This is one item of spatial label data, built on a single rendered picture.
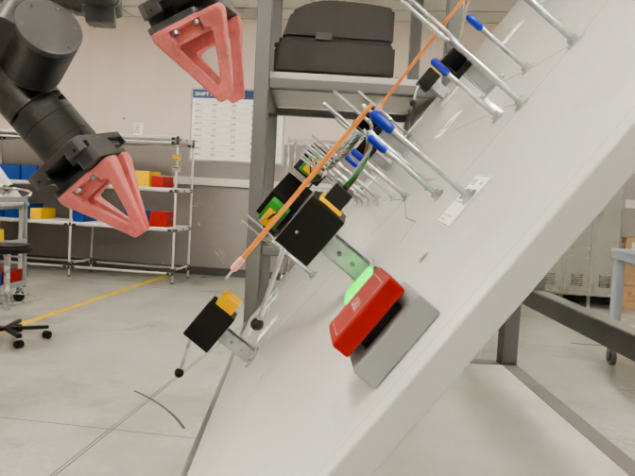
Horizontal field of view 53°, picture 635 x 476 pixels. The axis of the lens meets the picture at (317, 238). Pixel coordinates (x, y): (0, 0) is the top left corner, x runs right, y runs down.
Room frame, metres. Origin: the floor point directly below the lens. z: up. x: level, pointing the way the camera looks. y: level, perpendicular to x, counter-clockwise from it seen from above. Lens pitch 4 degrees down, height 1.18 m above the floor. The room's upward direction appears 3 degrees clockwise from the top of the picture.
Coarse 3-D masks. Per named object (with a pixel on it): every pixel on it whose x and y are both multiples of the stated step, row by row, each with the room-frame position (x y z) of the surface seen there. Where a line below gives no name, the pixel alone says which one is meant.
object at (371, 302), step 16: (384, 272) 0.37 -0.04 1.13; (368, 288) 0.37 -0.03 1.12; (384, 288) 0.35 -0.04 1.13; (400, 288) 0.35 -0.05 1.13; (352, 304) 0.38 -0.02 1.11; (368, 304) 0.35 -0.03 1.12; (384, 304) 0.35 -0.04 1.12; (336, 320) 0.38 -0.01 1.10; (352, 320) 0.35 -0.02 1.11; (368, 320) 0.35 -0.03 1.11; (384, 320) 0.36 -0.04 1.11; (336, 336) 0.35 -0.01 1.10; (352, 336) 0.35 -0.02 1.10; (368, 336) 0.36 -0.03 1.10
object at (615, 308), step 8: (616, 248) 4.77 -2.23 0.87; (624, 248) 4.77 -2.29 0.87; (616, 256) 4.65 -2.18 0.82; (624, 256) 4.51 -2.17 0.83; (632, 256) 4.37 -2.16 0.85; (616, 264) 4.69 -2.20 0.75; (624, 264) 4.67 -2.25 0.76; (632, 264) 4.46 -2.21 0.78; (616, 272) 4.68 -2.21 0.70; (624, 272) 4.67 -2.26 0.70; (616, 280) 4.68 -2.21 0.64; (616, 288) 4.67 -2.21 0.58; (616, 296) 4.67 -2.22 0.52; (616, 304) 4.67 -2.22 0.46; (616, 312) 4.67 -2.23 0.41; (608, 352) 4.71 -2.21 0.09; (616, 352) 4.69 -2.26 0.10; (608, 360) 4.74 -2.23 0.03; (616, 360) 4.66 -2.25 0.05
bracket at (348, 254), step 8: (336, 240) 0.61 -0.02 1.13; (344, 240) 0.63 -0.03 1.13; (328, 248) 0.61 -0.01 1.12; (336, 248) 0.61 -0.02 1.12; (344, 248) 0.61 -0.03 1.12; (352, 248) 0.63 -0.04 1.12; (328, 256) 0.62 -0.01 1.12; (336, 256) 0.61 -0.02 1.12; (344, 256) 0.61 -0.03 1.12; (352, 256) 0.61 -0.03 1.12; (360, 256) 0.63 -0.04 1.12; (344, 264) 0.62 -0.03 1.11; (352, 264) 0.63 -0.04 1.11; (360, 264) 0.61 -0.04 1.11; (368, 264) 0.61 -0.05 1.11; (352, 272) 0.62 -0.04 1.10; (360, 272) 0.62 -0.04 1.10
